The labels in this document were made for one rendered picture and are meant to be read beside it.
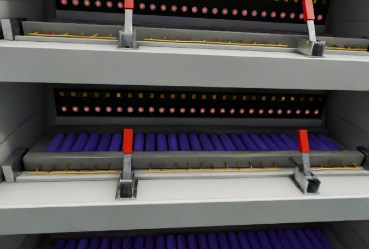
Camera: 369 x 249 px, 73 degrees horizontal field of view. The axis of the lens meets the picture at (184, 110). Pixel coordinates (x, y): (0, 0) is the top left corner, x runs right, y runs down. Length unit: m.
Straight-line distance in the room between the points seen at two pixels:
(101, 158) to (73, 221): 0.09
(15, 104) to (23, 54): 0.12
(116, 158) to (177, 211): 0.12
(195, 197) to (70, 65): 0.24
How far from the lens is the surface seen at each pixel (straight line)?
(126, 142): 0.36
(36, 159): 0.44
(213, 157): 0.41
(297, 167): 0.43
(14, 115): 0.47
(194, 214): 0.38
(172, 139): 0.46
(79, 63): 0.35
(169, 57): 0.34
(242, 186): 0.40
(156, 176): 0.39
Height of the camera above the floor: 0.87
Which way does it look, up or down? 2 degrees down
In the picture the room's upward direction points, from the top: 1 degrees clockwise
